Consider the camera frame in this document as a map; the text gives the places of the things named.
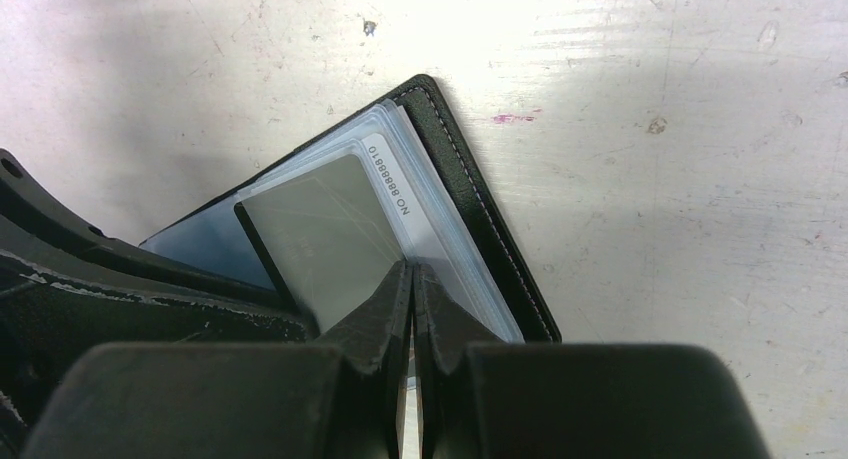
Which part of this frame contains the black leather card holder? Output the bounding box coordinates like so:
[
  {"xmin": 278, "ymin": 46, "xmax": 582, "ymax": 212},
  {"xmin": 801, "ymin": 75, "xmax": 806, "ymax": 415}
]
[{"xmin": 142, "ymin": 74, "xmax": 562, "ymax": 343}]

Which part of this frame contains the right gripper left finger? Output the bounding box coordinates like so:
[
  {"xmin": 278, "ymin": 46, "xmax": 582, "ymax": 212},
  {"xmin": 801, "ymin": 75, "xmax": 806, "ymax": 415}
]
[{"xmin": 22, "ymin": 261, "xmax": 412, "ymax": 458}]

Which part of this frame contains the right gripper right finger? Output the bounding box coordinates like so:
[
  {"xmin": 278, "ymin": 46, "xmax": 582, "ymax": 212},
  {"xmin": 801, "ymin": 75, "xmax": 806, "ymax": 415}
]
[{"xmin": 413, "ymin": 265, "xmax": 768, "ymax": 458}]

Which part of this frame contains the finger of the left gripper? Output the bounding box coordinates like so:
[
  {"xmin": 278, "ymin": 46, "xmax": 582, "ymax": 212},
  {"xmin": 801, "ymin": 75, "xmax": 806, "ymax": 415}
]
[
  {"xmin": 1, "ymin": 149, "xmax": 292, "ymax": 311},
  {"xmin": 1, "ymin": 251, "xmax": 317, "ymax": 437}
]

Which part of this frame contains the black credit card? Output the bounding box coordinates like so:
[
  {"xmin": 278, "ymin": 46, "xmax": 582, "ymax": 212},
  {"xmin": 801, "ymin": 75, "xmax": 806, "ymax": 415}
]
[{"xmin": 234, "ymin": 155, "xmax": 404, "ymax": 332}]

